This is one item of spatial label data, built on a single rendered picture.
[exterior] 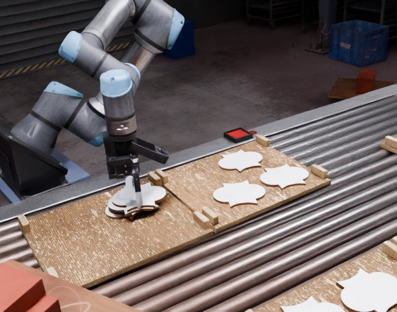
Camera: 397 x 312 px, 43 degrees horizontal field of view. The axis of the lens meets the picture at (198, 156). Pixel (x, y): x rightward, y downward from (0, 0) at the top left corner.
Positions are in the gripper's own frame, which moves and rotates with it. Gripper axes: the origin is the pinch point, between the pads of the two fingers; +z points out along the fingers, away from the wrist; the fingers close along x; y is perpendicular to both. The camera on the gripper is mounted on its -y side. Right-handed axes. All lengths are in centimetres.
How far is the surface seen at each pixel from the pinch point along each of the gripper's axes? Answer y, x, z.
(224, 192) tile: -24.1, 0.0, 2.9
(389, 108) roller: -103, -47, 6
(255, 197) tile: -31.4, 5.3, 2.8
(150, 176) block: -4.5, -13.1, 1.5
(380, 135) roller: -87, -26, 6
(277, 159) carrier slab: -45.5, -15.8, 3.7
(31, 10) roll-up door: 80, -484, 31
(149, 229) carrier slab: -1.2, 10.8, 3.7
